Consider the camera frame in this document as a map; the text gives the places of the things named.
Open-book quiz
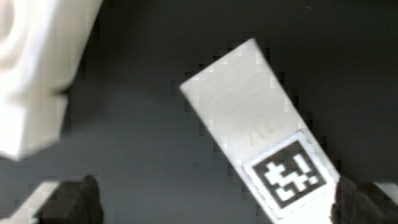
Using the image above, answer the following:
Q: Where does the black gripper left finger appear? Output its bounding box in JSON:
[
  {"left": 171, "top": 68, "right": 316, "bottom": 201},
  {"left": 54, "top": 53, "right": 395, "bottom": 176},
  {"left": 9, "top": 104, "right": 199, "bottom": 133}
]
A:
[{"left": 11, "top": 174, "right": 107, "bottom": 224}]

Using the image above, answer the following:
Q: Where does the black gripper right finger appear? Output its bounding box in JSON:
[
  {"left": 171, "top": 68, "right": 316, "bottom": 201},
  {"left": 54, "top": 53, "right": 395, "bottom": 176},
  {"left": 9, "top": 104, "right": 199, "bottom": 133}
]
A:
[{"left": 331, "top": 177, "right": 398, "bottom": 224}]

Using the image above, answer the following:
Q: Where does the white desk top panel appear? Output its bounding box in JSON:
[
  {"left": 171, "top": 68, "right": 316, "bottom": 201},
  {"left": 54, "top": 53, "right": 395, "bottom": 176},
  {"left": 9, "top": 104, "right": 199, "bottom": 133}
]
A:
[{"left": 0, "top": 0, "right": 103, "bottom": 161}]

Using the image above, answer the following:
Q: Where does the white desk leg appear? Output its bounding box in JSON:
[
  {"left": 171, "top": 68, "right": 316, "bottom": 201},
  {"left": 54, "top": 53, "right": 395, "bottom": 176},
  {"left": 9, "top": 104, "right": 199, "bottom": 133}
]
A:
[{"left": 180, "top": 40, "right": 340, "bottom": 224}]

